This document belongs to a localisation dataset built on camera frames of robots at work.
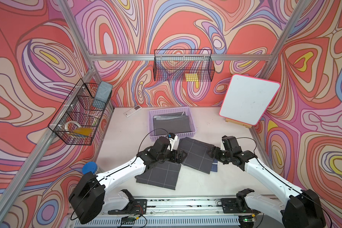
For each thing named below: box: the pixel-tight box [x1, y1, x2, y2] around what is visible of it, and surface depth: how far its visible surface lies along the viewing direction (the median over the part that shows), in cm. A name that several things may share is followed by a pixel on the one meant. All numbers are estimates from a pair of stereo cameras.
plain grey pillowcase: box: [153, 111, 192, 136], surface depth 113 cm
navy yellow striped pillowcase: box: [210, 158, 218, 173], surface depth 88 cm
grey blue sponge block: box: [92, 80, 113, 109], surface depth 82 cm
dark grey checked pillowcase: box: [178, 136, 215, 175], surface depth 93 cm
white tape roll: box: [64, 120, 82, 133], surface depth 70 cm
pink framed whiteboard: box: [218, 73, 282, 126], surface depth 93 cm
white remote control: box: [123, 104, 143, 118], surface depth 117 cm
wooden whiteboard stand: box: [225, 117, 253, 129], surface depth 106 cm
